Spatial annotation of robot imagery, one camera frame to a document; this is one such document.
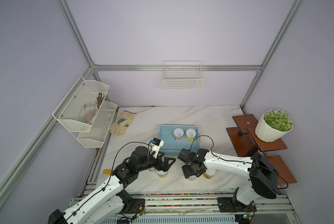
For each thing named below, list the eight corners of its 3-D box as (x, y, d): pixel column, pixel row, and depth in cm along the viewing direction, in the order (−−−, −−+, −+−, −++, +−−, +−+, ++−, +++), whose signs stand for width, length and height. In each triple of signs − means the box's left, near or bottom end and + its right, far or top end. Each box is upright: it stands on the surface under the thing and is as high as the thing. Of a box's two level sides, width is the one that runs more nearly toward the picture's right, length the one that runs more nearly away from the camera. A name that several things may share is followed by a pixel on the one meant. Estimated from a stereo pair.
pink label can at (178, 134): (176, 142, 101) (176, 138, 96) (172, 134, 105) (172, 130, 101) (185, 139, 103) (185, 134, 98) (180, 131, 107) (181, 126, 103)
